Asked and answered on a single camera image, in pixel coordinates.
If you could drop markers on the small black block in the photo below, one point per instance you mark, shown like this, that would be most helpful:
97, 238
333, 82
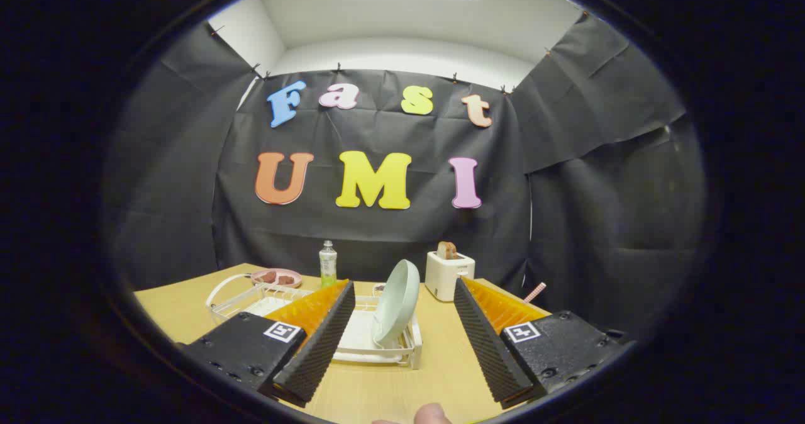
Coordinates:
614, 334

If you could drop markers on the pink plate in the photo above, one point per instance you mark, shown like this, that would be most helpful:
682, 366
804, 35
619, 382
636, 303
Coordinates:
297, 280

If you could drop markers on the clear bottle with green drink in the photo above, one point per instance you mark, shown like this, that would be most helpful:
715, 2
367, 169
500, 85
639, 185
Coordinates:
327, 263

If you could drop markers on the white toaster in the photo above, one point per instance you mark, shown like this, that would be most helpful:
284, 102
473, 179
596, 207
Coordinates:
443, 276

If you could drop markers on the light green plate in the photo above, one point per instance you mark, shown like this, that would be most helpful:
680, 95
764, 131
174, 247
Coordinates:
396, 301

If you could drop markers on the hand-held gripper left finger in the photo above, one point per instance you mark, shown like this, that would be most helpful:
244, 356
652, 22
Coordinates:
321, 348

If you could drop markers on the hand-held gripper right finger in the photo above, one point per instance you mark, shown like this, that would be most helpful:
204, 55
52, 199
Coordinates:
487, 348

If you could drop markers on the brown toast slice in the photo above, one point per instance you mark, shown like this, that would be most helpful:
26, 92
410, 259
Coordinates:
447, 251

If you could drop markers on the black backdrop cloth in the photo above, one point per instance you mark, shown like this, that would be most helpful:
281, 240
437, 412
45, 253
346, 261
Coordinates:
188, 191

